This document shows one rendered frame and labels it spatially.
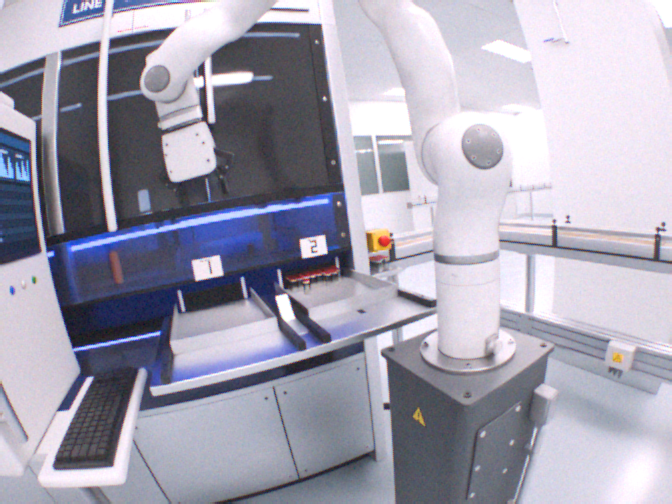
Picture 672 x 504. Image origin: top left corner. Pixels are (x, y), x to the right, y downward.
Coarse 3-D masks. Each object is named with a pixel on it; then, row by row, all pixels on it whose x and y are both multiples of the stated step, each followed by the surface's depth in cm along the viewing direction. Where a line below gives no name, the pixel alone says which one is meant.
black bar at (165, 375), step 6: (168, 324) 84; (168, 330) 79; (168, 336) 75; (168, 342) 71; (168, 348) 67; (168, 354) 64; (162, 360) 61; (168, 360) 61; (162, 366) 59; (168, 366) 59; (162, 372) 56; (168, 372) 56; (162, 378) 55; (168, 378) 55; (162, 384) 55
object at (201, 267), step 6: (204, 258) 93; (210, 258) 94; (216, 258) 95; (198, 264) 93; (204, 264) 94; (216, 264) 95; (198, 270) 93; (204, 270) 94; (216, 270) 95; (198, 276) 93; (204, 276) 94; (210, 276) 95; (216, 276) 95
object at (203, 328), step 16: (224, 304) 104; (240, 304) 102; (256, 304) 100; (176, 320) 88; (192, 320) 91; (208, 320) 90; (224, 320) 89; (240, 320) 87; (256, 320) 86; (272, 320) 77; (176, 336) 79; (192, 336) 70; (208, 336) 71; (224, 336) 73; (240, 336) 74; (176, 352) 68
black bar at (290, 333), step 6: (264, 300) 97; (270, 306) 91; (276, 312) 85; (282, 318) 80; (282, 324) 76; (288, 324) 76; (282, 330) 76; (288, 330) 72; (294, 330) 72; (288, 336) 71; (294, 336) 69; (294, 342) 67; (300, 342) 66; (300, 348) 66; (306, 348) 66
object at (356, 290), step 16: (352, 272) 115; (320, 288) 109; (336, 288) 107; (352, 288) 104; (368, 288) 102; (384, 288) 89; (304, 304) 95; (320, 304) 93; (336, 304) 84; (352, 304) 86; (368, 304) 88
